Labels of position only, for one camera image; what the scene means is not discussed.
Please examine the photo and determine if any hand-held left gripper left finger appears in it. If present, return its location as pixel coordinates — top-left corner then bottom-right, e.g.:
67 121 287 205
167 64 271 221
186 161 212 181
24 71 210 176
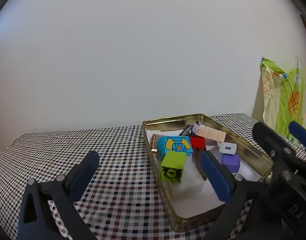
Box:
17 151 100 240

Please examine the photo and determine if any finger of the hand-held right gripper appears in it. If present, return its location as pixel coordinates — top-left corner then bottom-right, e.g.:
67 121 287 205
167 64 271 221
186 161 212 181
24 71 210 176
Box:
288 121 306 153
252 122 306 180

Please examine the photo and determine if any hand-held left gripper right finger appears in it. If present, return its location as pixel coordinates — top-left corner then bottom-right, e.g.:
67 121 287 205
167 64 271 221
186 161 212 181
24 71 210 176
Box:
200 151 263 240

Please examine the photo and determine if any brown wooden comb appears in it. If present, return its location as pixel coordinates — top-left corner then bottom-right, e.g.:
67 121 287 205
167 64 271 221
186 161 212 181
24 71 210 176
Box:
194 147 208 180

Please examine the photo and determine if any purple foam block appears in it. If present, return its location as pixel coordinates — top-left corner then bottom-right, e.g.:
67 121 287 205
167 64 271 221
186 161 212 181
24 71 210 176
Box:
222 153 241 173

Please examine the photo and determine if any clear plastic box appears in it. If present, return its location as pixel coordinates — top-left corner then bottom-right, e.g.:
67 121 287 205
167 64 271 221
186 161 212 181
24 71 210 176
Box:
165 159 205 197

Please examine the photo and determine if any gold metal tin box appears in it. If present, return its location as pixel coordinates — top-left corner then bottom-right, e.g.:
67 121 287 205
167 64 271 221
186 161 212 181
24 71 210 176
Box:
142 113 275 232

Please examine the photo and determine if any white charger plug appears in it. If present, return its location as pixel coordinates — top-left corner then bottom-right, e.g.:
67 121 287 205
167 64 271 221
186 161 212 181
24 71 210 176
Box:
219 142 238 155

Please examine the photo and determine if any red toy block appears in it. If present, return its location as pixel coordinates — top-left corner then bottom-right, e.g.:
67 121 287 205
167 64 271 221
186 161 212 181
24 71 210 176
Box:
190 135 206 148

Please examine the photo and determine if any green toy block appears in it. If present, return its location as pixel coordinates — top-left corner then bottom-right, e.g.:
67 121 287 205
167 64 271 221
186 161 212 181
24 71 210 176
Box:
160 151 188 184

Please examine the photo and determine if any blue toy block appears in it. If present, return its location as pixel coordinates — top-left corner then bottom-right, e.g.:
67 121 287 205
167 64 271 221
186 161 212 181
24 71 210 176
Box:
157 135 193 160

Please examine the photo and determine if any black claw hair clip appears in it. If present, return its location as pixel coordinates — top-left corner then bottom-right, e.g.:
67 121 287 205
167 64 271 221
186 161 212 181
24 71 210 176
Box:
179 124 196 137

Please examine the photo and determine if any green patterned cloth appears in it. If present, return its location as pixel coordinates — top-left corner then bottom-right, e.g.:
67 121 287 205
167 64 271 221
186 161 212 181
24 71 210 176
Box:
259 57 306 147

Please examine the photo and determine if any checkered tablecloth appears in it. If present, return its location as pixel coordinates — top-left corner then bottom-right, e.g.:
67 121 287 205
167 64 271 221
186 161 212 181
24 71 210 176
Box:
0 112 306 240

